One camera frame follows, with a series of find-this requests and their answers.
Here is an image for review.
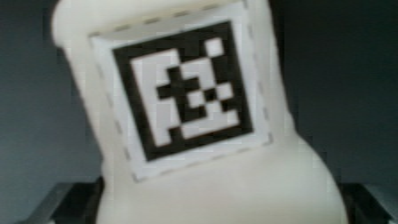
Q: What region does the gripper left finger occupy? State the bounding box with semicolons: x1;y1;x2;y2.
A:
23;181;103;224

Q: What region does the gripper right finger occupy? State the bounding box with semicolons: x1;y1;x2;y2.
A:
339;183;398;224

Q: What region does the white lamp bulb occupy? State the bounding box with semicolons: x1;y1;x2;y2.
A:
51;0;348;224

